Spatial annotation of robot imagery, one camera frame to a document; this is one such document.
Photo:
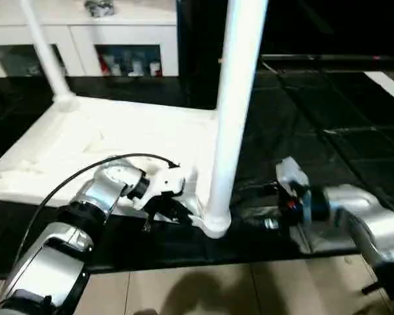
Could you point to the white plastic children's table top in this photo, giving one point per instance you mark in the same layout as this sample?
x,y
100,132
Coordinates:
x,y
118,138

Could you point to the white flat board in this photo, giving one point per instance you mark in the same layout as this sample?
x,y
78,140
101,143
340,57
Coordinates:
x,y
391,85

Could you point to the white plastic table leg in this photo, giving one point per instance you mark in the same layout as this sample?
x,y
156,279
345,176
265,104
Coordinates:
x,y
46,56
236,98

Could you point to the black metal bar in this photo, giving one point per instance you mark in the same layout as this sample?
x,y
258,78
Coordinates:
x,y
335,58

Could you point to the white glass-door cabinet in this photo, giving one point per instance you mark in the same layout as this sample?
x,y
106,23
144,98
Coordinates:
x,y
85,33

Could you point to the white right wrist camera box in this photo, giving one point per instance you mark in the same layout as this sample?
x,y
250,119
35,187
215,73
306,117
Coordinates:
x,y
290,176

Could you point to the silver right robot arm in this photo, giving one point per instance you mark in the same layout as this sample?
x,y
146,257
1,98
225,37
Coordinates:
x,y
368,223

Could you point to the dark object on cabinet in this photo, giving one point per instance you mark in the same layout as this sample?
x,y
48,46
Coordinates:
x,y
100,7

